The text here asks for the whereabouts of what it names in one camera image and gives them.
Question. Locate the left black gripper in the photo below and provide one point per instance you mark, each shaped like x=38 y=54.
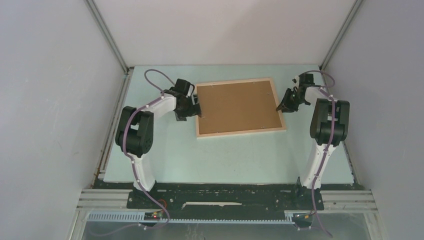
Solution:
x=194 y=110

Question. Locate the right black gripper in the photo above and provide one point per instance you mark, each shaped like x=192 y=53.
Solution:
x=285 y=106

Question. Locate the wooden picture frame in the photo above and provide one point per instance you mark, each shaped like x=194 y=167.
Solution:
x=238 y=132

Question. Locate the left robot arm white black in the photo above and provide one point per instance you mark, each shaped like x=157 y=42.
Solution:
x=135 y=131

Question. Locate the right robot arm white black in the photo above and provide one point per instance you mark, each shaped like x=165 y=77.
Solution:
x=329 y=123

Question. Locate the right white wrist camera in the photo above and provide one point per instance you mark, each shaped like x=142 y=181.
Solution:
x=296 y=79

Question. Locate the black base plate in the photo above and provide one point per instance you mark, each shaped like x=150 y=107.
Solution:
x=227 y=202

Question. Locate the aluminium rail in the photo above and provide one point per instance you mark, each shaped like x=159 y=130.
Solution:
x=334 y=201

